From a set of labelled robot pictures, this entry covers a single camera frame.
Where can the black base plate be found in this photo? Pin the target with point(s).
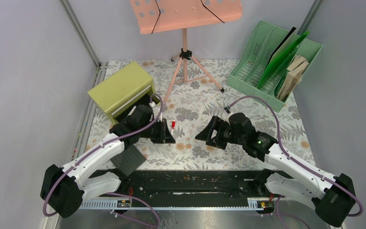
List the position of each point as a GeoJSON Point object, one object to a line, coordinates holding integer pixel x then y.
{"type": "Point", "coordinates": [187, 190]}

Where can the green puzzle book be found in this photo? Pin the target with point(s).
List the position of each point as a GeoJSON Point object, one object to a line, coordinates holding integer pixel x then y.
{"type": "Point", "coordinates": [279, 88]}

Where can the red marker pen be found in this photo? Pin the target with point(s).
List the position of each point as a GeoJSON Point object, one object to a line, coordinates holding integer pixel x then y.
{"type": "Point", "coordinates": [173, 124]}

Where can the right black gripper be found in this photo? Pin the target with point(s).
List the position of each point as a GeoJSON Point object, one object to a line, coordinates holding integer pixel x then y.
{"type": "Point", "coordinates": [218, 124]}

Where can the dark grey studded plate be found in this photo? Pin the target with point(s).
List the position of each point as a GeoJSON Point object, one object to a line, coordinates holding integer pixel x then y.
{"type": "Point", "coordinates": [128, 160]}

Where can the yellow-green drawer cabinet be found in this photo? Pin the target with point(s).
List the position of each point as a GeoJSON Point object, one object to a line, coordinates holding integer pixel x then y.
{"type": "Point", "coordinates": [116, 94]}

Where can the floral tablecloth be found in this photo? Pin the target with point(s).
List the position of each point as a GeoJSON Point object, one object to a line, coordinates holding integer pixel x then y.
{"type": "Point", "coordinates": [192, 105]}

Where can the green file organizer rack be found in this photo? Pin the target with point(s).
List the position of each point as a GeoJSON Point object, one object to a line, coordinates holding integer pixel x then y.
{"type": "Point", "coordinates": [255, 74]}

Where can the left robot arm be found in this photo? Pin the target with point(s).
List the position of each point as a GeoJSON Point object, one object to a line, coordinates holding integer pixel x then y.
{"type": "Point", "coordinates": [65, 188]}

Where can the green transparent folder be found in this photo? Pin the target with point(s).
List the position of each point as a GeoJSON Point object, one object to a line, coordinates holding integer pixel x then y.
{"type": "Point", "coordinates": [279, 59]}

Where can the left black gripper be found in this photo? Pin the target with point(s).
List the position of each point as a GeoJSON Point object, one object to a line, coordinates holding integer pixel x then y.
{"type": "Point", "coordinates": [165, 136]}

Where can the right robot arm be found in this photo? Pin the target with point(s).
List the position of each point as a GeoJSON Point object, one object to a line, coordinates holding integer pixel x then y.
{"type": "Point", "coordinates": [328, 195]}

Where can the pink music stand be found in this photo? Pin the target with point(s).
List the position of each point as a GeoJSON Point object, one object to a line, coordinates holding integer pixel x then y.
{"type": "Point", "coordinates": [167, 15]}

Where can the purple puzzle book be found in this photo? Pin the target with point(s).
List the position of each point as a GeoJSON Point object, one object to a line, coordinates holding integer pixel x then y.
{"type": "Point", "coordinates": [295, 74]}

